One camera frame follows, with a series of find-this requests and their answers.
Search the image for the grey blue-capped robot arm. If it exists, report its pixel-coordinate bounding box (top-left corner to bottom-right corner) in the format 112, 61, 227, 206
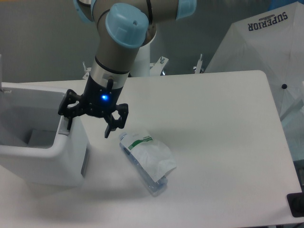
58, 0, 197, 137

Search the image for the white Superior umbrella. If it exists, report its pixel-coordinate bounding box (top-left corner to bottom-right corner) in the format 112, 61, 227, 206
206, 2, 304, 116

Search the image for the white pedestal with metal flange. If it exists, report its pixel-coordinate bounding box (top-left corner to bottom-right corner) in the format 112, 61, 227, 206
130, 23, 157, 77

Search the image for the black device at table edge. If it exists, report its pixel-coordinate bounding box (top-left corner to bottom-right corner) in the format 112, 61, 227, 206
287, 192, 304, 218

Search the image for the white metal base frame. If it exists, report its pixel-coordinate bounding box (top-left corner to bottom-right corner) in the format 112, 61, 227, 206
82, 56, 169, 80

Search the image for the crushed clear plastic bottle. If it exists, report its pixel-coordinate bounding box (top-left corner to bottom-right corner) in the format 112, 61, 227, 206
119, 129, 177, 196

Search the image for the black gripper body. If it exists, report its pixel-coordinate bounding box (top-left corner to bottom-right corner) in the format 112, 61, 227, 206
80, 76, 123, 118

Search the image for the threaded levelling bolt foot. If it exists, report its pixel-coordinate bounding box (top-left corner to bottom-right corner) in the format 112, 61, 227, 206
193, 53, 205, 74

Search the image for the white push-top trash can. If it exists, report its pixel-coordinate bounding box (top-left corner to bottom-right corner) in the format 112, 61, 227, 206
0, 54, 92, 187

